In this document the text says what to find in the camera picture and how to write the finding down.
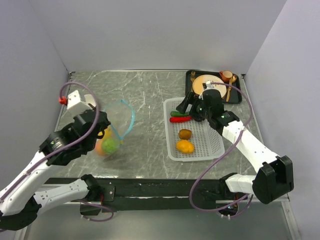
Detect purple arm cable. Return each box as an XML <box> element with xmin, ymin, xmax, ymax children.
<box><xmin>189</xmin><ymin>82</ymin><xmax>254</xmax><ymax>219</ymax></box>
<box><xmin>0</xmin><ymin>80</ymin><xmax>114</xmax><ymax>231</ymax></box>

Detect yellow orange fruit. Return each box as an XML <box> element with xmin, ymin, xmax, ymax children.
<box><xmin>97</xmin><ymin>126</ymin><xmax>113</xmax><ymax>140</ymax></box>

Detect green chili pepper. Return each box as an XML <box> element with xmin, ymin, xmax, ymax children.
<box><xmin>170</xmin><ymin>111</ymin><xmax>190</xmax><ymax>117</ymax></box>

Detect gold fork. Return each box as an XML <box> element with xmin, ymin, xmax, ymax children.
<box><xmin>190</xmin><ymin>70</ymin><xmax>196</xmax><ymax>93</ymax></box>

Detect black serving tray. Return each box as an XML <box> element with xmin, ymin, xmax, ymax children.
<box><xmin>184</xmin><ymin>69</ymin><xmax>243</xmax><ymax>104</ymax></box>

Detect cream orange plate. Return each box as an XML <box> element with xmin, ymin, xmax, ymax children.
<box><xmin>193</xmin><ymin>74</ymin><xmax>227</xmax><ymax>99</ymax></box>

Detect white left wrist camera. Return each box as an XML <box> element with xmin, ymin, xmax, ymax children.
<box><xmin>59</xmin><ymin>90</ymin><xmax>96</xmax><ymax>116</ymax></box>

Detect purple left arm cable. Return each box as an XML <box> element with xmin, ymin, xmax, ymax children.
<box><xmin>0</xmin><ymin>80</ymin><xmax>114</xmax><ymax>231</ymax></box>

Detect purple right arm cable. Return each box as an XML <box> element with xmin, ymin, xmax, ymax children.
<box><xmin>189</xmin><ymin>82</ymin><xmax>254</xmax><ymax>219</ymax></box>

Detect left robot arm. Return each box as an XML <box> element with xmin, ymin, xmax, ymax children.
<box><xmin>0</xmin><ymin>110</ymin><xmax>111</xmax><ymax>232</ymax></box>

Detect clear zip top bag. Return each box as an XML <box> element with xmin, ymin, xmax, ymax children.
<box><xmin>103</xmin><ymin>99</ymin><xmax>136</xmax><ymax>157</ymax></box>

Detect orange coffee cup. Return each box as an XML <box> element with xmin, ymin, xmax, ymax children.
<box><xmin>219</xmin><ymin>70</ymin><xmax>233</xmax><ymax>83</ymax></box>

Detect gold spoon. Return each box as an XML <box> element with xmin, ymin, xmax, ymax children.
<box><xmin>226</xmin><ymin>74</ymin><xmax>237</xmax><ymax>102</ymax></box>

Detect white plastic basket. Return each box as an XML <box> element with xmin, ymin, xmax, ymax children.
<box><xmin>163</xmin><ymin>97</ymin><xmax>225</xmax><ymax>162</ymax></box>

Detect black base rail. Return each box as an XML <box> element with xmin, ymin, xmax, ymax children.
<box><xmin>49</xmin><ymin>174</ymin><xmax>251</xmax><ymax>216</ymax></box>

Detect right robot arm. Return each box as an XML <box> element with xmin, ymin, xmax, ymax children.
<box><xmin>176</xmin><ymin>89</ymin><xmax>294</xmax><ymax>204</ymax></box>

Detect orange mango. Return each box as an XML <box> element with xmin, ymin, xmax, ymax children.
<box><xmin>175</xmin><ymin>139</ymin><xmax>195</xmax><ymax>154</ymax></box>

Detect brown kiwi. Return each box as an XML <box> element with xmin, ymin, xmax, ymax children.
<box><xmin>178</xmin><ymin>129</ymin><xmax>192</xmax><ymax>140</ymax></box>

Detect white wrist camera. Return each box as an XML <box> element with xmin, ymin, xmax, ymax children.
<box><xmin>202</xmin><ymin>81</ymin><xmax>215</xmax><ymax>91</ymax></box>
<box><xmin>59</xmin><ymin>90</ymin><xmax>96</xmax><ymax>116</ymax></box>

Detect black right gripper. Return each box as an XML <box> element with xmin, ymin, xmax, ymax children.
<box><xmin>176</xmin><ymin>91</ymin><xmax>212</xmax><ymax>121</ymax></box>

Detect green apple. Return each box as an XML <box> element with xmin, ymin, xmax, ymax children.
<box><xmin>101</xmin><ymin>138</ymin><xmax>120</xmax><ymax>154</ymax></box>

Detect pink peach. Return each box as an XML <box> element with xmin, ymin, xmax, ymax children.
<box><xmin>94</xmin><ymin>139</ymin><xmax>110</xmax><ymax>157</ymax></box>

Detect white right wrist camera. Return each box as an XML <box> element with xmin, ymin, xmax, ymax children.
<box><xmin>202</xmin><ymin>81</ymin><xmax>215</xmax><ymax>91</ymax></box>

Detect red chili pepper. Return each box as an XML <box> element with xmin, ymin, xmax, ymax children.
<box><xmin>169</xmin><ymin>116</ymin><xmax>192</xmax><ymax>123</ymax></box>

